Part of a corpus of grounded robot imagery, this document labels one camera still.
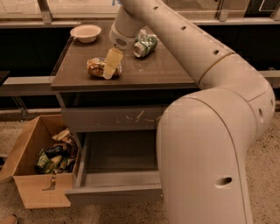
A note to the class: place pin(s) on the brown shoe tip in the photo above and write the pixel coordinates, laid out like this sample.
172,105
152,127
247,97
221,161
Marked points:
9,219

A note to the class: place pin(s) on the black bottle in box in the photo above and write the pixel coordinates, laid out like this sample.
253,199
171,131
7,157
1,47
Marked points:
54,151

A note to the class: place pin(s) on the green snack bag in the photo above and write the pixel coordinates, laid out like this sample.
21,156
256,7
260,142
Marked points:
46,165

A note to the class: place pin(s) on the scratched grey upper drawer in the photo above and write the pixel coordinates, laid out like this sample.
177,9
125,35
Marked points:
112,118

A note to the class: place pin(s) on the grey drawer cabinet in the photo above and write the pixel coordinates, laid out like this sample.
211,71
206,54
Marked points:
157,79

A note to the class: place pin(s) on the orange crushed can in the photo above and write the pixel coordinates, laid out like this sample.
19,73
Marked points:
95,66

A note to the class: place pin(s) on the open grey lower drawer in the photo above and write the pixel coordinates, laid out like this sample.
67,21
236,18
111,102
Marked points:
117,167

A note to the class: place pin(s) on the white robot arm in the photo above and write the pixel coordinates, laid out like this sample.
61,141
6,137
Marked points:
203,137

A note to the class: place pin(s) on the tan snack wrapper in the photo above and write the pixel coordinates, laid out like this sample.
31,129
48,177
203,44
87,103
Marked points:
64,137

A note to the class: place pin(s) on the green can front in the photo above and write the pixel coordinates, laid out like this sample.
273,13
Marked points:
145,46

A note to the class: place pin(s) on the metal window railing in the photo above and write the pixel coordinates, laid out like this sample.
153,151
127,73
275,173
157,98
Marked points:
200,12

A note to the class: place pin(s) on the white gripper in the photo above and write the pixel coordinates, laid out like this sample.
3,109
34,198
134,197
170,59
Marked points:
119,39

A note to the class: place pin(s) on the cardboard box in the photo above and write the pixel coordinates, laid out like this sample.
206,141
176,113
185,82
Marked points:
33,188

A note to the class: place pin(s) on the white paper bowl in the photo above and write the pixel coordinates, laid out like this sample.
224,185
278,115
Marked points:
86,33

